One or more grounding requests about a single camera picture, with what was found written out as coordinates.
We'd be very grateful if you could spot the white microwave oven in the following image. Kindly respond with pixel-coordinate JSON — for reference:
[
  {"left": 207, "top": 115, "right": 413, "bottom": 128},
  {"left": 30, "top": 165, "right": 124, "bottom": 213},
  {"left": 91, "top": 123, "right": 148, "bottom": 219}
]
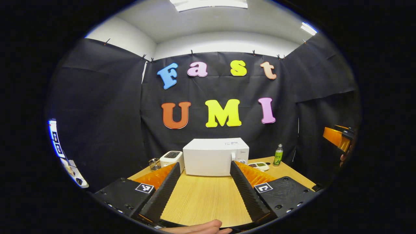
[{"left": 183, "top": 138, "right": 250, "bottom": 176}]

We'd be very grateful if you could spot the bright computer screen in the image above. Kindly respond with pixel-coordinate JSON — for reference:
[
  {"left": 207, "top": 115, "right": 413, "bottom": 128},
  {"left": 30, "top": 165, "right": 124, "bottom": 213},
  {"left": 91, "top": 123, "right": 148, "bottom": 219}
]
[{"left": 48, "top": 120, "right": 66, "bottom": 158}]

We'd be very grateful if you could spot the row of black binder clips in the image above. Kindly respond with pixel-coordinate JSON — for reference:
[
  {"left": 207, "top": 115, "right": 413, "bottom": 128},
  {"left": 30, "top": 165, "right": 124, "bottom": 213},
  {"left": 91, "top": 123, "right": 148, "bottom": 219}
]
[{"left": 104, "top": 38, "right": 306, "bottom": 63}]

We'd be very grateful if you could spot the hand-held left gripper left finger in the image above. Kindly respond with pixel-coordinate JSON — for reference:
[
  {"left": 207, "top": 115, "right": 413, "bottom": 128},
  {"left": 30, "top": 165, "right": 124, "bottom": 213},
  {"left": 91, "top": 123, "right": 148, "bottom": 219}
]
[{"left": 92, "top": 162, "right": 181, "bottom": 225}]

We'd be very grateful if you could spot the large ceiling light panel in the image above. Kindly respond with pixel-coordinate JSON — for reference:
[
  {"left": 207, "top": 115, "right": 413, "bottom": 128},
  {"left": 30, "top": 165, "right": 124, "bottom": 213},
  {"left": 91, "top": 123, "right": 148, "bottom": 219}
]
[{"left": 170, "top": 0, "right": 248, "bottom": 12}]

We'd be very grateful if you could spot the green drink bottle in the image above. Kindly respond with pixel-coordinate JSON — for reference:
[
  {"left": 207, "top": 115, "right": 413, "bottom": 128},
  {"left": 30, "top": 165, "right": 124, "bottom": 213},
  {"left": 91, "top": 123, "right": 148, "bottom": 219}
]
[{"left": 273, "top": 144, "right": 284, "bottom": 166}]

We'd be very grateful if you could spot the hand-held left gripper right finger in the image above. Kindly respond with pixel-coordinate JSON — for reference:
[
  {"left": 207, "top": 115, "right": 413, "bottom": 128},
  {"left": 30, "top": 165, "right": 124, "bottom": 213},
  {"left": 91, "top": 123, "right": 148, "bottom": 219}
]
[{"left": 230, "top": 160, "right": 318, "bottom": 226}]

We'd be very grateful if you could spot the small ceiling light panel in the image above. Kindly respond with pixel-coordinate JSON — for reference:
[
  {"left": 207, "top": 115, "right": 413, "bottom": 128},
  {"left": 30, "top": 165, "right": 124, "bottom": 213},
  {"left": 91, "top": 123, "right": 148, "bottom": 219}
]
[{"left": 301, "top": 22, "right": 317, "bottom": 35}]

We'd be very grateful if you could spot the black backdrop cloth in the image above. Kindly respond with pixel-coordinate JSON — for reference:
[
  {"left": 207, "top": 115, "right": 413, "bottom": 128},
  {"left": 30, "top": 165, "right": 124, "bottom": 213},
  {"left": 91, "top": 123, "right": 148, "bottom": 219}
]
[{"left": 47, "top": 32, "right": 362, "bottom": 192}]

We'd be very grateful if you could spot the cluttered white side desk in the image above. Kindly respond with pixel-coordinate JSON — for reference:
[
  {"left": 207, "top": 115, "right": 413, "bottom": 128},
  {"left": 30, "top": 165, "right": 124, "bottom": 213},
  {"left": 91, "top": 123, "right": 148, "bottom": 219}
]
[{"left": 60, "top": 158, "right": 89, "bottom": 189}]

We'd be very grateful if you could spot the white divided dish of beans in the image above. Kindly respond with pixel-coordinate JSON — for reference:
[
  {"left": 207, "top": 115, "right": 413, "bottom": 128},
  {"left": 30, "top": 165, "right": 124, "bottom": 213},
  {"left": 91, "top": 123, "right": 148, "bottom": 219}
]
[{"left": 248, "top": 162, "right": 270, "bottom": 172}]

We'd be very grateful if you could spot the white toaster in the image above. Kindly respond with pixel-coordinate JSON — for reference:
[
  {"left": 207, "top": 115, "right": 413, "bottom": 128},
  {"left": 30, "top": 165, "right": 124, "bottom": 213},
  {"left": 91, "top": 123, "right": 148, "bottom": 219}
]
[{"left": 159, "top": 151, "right": 185, "bottom": 173}]

